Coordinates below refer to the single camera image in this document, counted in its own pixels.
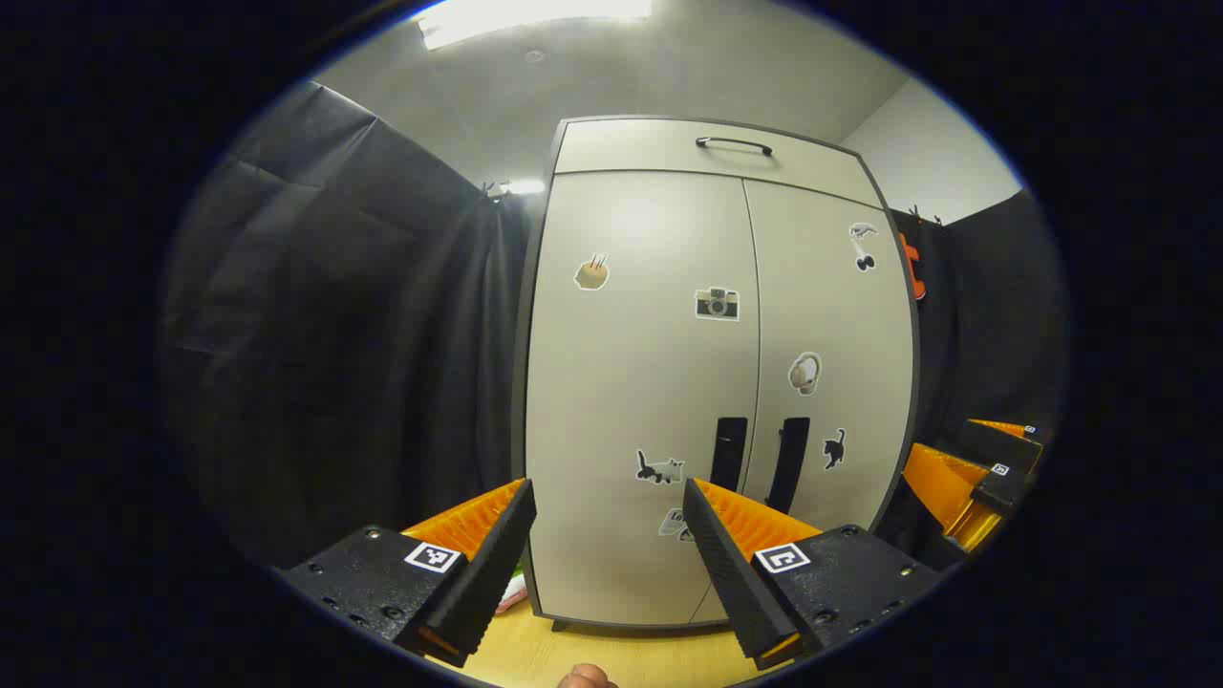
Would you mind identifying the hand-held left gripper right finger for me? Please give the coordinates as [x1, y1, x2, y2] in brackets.
[682, 477, 942, 670]

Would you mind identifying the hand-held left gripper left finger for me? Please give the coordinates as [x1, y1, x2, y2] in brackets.
[277, 478, 538, 668]

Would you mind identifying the black door handle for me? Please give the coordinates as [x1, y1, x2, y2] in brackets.
[764, 417, 811, 515]
[709, 417, 749, 493]

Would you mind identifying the white double-door shoe cabinet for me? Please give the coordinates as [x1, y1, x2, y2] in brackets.
[511, 115, 923, 634]

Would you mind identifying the cabinet door with camera sticker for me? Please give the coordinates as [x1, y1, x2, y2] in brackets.
[526, 170, 762, 627]

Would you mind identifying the cabinet door with headphone sticker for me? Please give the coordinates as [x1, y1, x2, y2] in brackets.
[702, 179, 916, 627]

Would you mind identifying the white cabinet drawer front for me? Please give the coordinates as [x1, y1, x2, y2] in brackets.
[552, 118, 885, 209]

